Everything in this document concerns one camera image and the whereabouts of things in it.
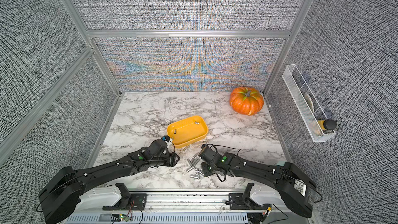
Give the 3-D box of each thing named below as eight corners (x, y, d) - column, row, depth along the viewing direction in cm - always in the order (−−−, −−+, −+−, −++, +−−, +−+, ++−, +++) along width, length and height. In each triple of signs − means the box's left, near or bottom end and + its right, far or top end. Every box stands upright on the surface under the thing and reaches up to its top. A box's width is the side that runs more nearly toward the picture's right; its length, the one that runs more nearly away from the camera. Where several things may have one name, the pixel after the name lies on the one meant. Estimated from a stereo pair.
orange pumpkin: (232, 118, 106) (235, 107, 97) (228, 98, 119) (231, 86, 109) (261, 118, 106) (267, 107, 97) (254, 98, 119) (259, 86, 109)
